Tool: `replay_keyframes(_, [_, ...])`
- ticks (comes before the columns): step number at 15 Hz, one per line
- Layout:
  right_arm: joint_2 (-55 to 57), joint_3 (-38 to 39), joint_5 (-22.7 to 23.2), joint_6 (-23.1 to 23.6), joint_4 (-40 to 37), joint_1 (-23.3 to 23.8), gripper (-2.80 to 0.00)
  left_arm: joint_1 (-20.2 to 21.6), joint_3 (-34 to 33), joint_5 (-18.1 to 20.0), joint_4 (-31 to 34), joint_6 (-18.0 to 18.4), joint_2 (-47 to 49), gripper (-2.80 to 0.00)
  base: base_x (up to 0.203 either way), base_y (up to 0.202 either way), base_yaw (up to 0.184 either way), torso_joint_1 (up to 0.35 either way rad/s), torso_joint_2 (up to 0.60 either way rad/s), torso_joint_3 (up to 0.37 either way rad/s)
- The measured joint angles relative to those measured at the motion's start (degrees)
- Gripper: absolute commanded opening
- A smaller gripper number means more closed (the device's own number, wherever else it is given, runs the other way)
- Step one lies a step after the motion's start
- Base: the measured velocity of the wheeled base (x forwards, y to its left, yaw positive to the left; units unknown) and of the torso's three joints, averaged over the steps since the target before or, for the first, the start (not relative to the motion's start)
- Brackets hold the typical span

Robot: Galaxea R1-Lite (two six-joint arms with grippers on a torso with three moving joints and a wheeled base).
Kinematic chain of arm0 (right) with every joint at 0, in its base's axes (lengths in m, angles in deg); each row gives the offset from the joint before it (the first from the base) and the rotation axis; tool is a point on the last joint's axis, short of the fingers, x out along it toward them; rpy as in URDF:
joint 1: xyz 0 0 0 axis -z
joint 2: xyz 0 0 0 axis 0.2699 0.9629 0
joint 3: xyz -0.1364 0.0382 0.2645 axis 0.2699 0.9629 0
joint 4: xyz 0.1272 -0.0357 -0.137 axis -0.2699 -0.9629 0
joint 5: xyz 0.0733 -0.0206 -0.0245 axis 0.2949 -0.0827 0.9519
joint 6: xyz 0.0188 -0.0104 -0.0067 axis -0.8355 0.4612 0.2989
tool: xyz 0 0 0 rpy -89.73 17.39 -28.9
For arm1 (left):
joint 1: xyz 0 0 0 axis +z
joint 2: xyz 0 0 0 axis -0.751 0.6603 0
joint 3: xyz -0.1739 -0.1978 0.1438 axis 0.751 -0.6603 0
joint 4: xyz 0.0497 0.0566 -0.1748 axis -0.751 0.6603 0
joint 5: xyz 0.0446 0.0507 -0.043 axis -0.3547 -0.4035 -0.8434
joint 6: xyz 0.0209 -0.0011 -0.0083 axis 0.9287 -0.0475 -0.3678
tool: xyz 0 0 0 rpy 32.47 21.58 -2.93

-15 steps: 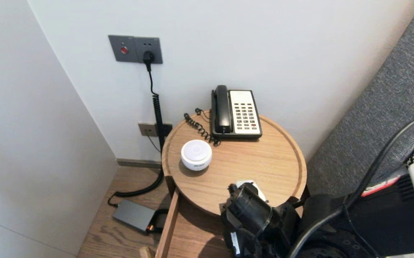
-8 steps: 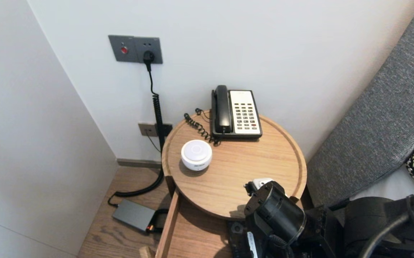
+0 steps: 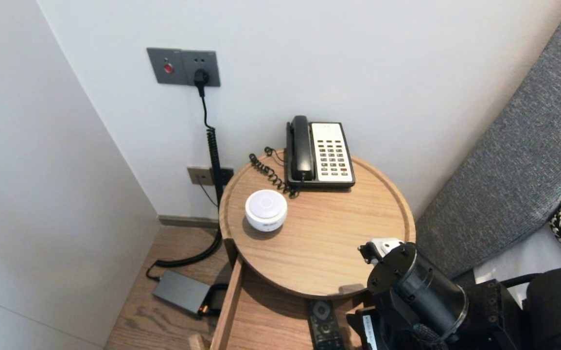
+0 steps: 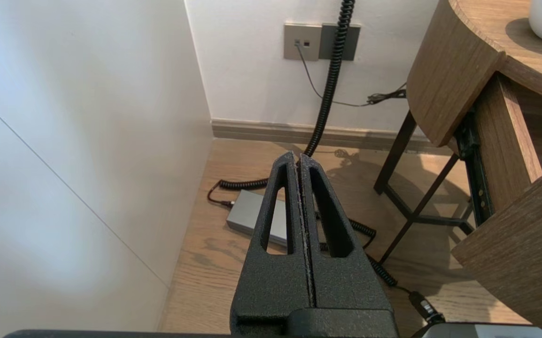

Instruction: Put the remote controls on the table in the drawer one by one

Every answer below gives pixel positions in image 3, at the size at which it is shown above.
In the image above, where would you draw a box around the black TV remote control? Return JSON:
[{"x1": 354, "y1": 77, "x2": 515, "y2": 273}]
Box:
[{"x1": 308, "y1": 299, "x2": 345, "y2": 350}]

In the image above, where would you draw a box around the round wooden nightstand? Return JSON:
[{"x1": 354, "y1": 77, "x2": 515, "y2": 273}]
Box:
[{"x1": 218, "y1": 151, "x2": 416, "y2": 299}]

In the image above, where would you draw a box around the white bed sheet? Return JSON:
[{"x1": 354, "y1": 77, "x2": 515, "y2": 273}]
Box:
[{"x1": 473, "y1": 228, "x2": 561, "y2": 307}]

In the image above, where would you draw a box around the white round smart speaker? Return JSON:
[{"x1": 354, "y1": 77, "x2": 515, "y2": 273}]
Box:
[{"x1": 245, "y1": 190, "x2": 288, "y2": 232}]

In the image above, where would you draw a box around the black and cream telephone base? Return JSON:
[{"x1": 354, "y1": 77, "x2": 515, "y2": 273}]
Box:
[{"x1": 286, "y1": 122, "x2": 356, "y2": 189}]

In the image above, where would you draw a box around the black telephone handset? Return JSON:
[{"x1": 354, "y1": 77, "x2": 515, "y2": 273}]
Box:
[{"x1": 289, "y1": 116, "x2": 314, "y2": 181}]

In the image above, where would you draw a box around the grey power adapter box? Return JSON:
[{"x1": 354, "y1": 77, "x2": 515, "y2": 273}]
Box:
[{"x1": 152, "y1": 271, "x2": 212, "y2": 316}]

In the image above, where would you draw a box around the grey upholstered headboard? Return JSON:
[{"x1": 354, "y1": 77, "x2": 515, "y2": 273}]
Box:
[{"x1": 416, "y1": 0, "x2": 561, "y2": 280}]

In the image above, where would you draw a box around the thin black phone line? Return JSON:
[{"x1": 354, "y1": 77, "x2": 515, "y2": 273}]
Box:
[{"x1": 198, "y1": 182, "x2": 219, "y2": 209}]

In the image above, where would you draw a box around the grey wooden baseboard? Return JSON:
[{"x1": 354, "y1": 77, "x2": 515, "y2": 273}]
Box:
[{"x1": 158, "y1": 215, "x2": 220, "y2": 230}]

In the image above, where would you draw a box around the black power plug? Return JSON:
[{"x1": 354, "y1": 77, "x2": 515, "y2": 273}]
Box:
[{"x1": 193, "y1": 69, "x2": 210, "y2": 98}]

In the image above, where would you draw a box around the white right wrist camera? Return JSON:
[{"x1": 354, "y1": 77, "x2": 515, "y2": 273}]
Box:
[{"x1": 357, "y1": 237, "x2": 405, "y2": 265}]

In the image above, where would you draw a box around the black coiled adapter output cable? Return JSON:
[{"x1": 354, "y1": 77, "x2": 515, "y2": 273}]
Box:
[{"x1": 203, "y1": 284, "x2": 235, "y2": 320}]

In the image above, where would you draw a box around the black coiled telephone cord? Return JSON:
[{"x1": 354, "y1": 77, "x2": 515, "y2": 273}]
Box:
[{"x1": 248, "y1": 147, "x2": 300, "y2": 198}]

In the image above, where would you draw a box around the beige wall data socket plate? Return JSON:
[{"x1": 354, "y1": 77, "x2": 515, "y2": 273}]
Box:
[{"x1": 187, "y1": 167, "x2": 235, "y2": 188}]

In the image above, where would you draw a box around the black coiled power cable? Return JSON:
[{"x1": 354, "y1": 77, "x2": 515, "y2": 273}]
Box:
[{"x1": 146, "y1": 96, "x2": 224, "y2": 281}]

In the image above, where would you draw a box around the grey wall socket panel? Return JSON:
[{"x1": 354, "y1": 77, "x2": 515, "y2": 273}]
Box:
[{"x1": 147, "y1": 47, "x2": 221, "y2": 88}]

